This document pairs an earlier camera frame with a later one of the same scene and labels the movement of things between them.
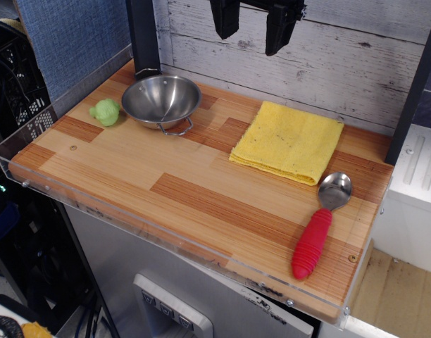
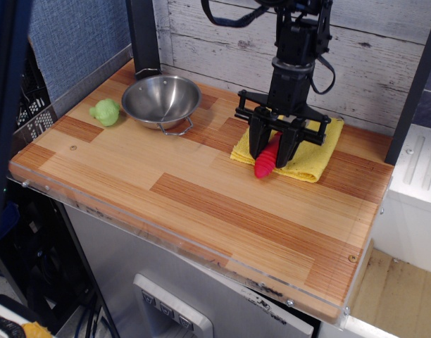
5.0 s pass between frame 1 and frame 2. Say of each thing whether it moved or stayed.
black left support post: stayed
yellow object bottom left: stayed
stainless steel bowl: stayed
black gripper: moved
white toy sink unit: stayed
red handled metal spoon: moved
